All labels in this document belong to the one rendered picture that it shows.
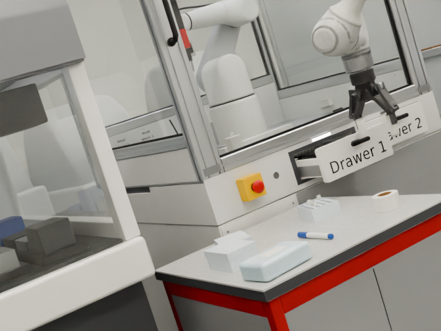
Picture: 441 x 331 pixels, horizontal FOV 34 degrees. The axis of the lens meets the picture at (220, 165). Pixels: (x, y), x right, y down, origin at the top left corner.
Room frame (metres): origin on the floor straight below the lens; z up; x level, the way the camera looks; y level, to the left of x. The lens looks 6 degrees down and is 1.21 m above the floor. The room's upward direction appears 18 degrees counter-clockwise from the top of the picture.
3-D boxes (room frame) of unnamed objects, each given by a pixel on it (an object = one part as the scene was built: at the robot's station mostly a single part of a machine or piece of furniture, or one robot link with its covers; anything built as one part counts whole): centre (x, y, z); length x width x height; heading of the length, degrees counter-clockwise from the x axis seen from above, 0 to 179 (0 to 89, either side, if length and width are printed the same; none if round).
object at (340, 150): (2.24, -0.42, 0.87); 0.29 x 0.02 x 0.11; 119
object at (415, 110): (2.51, -0.63, 0.87); 0.29 x 0.02 x 0.11; 119
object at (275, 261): (1.61, -0.05, 0.78); 0.15 x 0.10 x 0.04; 125
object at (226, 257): (1.78, 0.04, 0.79); 0.13 x 0.09 x 0.05; 28
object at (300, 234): (1.78, -0.18, 0.77); 0.14 x 0.02 x 0.02; 28
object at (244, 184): (2.19, -0.07, 0.88); 0.07 x 0.05 x 0.07; 119
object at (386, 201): (1.85, -0.39, 0.78); 0.07 x 0.07 x 0.04
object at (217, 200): (2.80, -0.16, 0.87); 1.02 x 0.95 x 0.14; 119
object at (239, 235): (2.02, 0.03, 0.77); 0.13 x 0.09 x 0.02; 10
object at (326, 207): (2.02, -0.23, 0.78); 0.12 x 0.08 x 0.04; 13
